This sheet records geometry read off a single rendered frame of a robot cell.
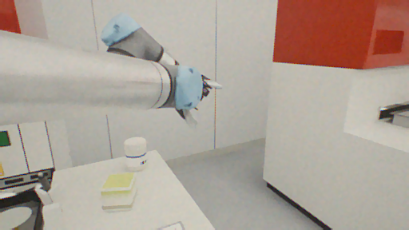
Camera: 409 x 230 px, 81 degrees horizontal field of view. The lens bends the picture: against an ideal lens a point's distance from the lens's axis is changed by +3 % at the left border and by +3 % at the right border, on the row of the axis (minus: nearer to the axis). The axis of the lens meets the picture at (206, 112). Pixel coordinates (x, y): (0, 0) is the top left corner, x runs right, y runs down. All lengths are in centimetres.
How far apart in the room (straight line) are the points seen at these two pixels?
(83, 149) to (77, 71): 230
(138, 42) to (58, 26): 186
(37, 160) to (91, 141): 159
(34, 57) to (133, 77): 11
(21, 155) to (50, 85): 72
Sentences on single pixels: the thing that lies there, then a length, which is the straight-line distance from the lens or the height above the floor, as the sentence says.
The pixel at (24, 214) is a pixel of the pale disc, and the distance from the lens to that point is 91.
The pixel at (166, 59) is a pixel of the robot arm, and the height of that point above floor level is 134.
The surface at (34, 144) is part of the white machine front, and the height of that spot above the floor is 107.
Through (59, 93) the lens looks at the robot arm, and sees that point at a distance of 24.
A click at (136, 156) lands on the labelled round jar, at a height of 102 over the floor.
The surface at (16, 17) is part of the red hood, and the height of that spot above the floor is 143.
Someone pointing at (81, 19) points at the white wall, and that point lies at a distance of 235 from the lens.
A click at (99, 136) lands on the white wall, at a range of 249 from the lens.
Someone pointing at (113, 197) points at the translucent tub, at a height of 101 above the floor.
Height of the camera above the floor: 137
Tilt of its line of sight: 16 degrees down
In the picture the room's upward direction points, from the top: straight up
